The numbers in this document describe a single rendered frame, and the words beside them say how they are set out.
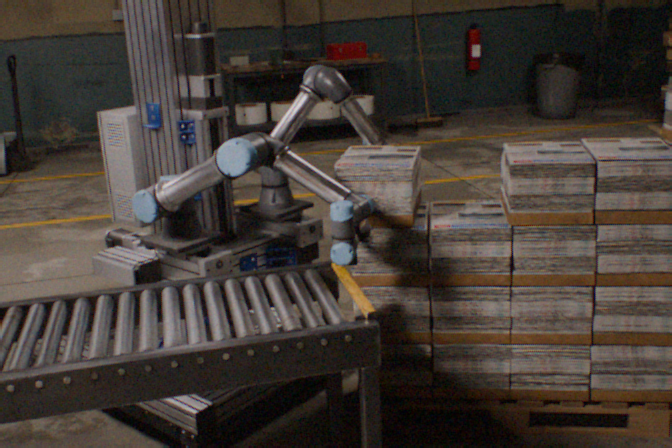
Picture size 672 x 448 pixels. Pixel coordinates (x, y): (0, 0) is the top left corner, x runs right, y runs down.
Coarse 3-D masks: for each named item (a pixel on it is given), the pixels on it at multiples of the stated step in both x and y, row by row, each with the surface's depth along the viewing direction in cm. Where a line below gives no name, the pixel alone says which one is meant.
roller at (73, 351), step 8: (80, 304) 233; (88, 304) 236; (80, 312) 227; (88, 312) 231; (72, 320) 223; (80, 320) 222; (88, 320) 227; (72, 328) 217; (80, 328) 217; (72, 336) 211; (80, 336) 213; (72, 344) 206; (80, 344) 208; (64, 352) 203; (72, 352) 202; (80, 352) 205; (64, 360) 198; (72, 360) 198; (80, 360) 201
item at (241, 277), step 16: (240, 272) 253; (256, 272) 252; (272, 272) 251; (304, 272) 253; (320, 272) 255; (112, 288) 245; (128, 288) 244; (144, 288) 243; (160, 288) 244; (176, 288) 245; (224, 288) 249; (336, 288) 257; (0, 304) 237; (16, 304) 236; (32, 304) 236; (48, 304) 237; (160, 304) 245; (224, 304) 250; (272, 304) 254; (0, 320) 235; (112, 320) 243; (160, 320) 247; (16, 336) 238
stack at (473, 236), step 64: (384, 256) 284; (448, 256) 282; (512, 256) 286; (576, 256) 276; (640, 256) 274; (384, 320) 292; (448, 320) 289; (512, 320) 288; (576, 320) 283; (640, 320) 280; (384, 384) 300; (448, 384) 296; (512, 384) 294; (576, 384) 291; (640, 384) 287
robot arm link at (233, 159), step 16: (224, 144) 245; (240, 144) 244; (256, 144) 249; (208, 160) 255; (224, 160) 246; (240, 160) 244; (256, 160) 247; (176, 176) 263; (192, 176) 257; (208, 176) 254; (224, 176) 251; (240, 176) 248; (144, 192) 265; (160, 192) 264; (176, 192) 261; (192, 192) 260; (144, 208) 266; (160, 208) 265; (176, 208) 268
